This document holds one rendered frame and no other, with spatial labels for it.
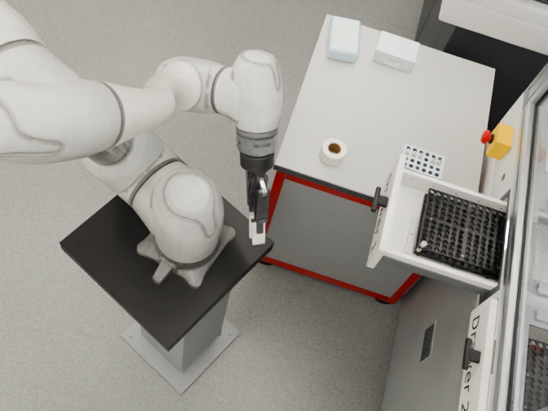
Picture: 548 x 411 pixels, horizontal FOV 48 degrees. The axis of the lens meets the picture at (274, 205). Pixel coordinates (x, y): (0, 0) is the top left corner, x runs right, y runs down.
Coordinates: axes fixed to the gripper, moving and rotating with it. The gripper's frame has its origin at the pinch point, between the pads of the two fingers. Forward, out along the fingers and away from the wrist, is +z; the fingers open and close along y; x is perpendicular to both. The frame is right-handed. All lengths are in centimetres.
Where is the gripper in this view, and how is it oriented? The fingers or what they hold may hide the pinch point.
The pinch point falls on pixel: (257, 227)
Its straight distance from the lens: 145.0
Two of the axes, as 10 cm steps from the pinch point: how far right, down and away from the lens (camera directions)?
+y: 2.8, 5.0, -8.2
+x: 9.6, -1.3, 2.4
